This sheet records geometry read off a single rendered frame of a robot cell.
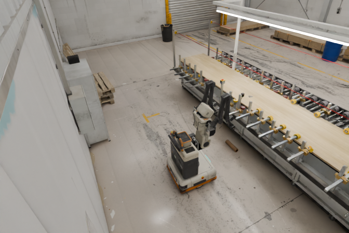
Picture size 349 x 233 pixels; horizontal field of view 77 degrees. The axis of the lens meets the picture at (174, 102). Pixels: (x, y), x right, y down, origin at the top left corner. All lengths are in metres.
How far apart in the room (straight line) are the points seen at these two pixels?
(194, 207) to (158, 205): 0.55
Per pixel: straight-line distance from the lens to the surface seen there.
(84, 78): 4.07
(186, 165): 3.34
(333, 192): 3.47
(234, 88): 4.66
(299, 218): 3.95
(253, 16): 3.86
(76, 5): 10.21
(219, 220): 3.62
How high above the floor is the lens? 3.15
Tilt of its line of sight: 33 degrees down
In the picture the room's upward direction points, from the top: 3 degrees counter-clockwise
